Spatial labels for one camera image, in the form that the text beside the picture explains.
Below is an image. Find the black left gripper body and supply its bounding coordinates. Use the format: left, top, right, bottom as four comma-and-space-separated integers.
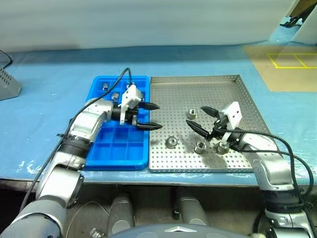
124, 101, 146, 125

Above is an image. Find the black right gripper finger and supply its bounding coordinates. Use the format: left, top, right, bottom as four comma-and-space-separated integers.
200, 106, 221, 119
185, 119, 211, 142

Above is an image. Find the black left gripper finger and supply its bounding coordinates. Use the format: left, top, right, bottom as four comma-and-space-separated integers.
140, 101, 160, 112
135, 122, 163, 131

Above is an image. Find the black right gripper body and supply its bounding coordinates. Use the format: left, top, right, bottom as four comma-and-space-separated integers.
209, 114, 230, 141

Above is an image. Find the perforated steel tray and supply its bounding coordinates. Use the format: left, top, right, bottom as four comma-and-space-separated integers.
148, 74, 272, 174

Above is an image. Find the blue compartment tray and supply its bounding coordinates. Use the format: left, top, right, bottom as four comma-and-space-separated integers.
83, 75, 151, 171

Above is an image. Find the brown cardboard sheet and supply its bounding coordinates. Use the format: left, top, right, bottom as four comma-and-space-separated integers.
243, 45, 317, 93

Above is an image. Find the grey rounded robot leg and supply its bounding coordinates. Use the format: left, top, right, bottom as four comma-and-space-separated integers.
173, 190, 210, 227
107, 193, 136, 237

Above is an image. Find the blue table cover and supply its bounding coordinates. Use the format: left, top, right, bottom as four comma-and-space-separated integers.
0, 41, 317, 186

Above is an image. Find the grey-blue robot torso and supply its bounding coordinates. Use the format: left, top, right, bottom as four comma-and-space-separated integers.
112, 224, 225, 238

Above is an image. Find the black stand foot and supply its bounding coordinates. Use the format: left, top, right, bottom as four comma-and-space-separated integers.
279, 15, 304, 28

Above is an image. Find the grey perforated metal box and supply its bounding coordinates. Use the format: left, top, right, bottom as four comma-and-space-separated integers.
0, 66, 22, 101

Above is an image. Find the white board panel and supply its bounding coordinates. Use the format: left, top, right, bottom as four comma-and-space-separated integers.
293, 0, 317, 46

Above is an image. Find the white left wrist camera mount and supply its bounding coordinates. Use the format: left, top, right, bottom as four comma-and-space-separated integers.
118, 84, 145, 125

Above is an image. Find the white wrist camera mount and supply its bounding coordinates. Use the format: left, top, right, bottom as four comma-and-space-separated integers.
118, 84, 145, 125
219, 101, 243, 145

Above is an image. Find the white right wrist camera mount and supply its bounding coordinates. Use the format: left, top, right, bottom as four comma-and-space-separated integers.
219, 101, 243, 145

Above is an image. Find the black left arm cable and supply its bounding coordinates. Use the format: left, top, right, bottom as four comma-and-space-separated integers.
18, 67, 136, 214

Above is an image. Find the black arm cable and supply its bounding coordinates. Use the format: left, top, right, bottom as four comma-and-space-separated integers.
212, 125, 315, 216
18, 67, 136, 214

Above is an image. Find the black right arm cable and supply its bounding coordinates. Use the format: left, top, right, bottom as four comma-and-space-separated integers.
212, 125, 315, 216

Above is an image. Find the thin black cable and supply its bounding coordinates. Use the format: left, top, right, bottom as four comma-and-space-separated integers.
0, 50, 13, 69

